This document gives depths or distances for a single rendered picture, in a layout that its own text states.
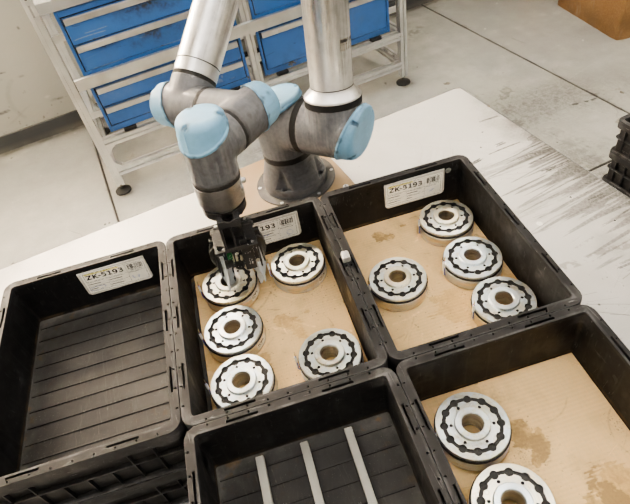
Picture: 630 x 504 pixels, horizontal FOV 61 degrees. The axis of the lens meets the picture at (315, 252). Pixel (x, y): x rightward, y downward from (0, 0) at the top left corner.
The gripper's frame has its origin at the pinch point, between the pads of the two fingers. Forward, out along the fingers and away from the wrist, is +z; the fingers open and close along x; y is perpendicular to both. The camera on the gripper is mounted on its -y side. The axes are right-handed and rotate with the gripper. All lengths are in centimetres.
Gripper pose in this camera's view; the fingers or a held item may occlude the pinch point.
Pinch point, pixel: (246, 278)
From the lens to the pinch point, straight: 102.1
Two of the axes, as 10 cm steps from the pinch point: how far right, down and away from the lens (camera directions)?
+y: 2.6, 6.3, -7.3
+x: 9.6, -2.7, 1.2
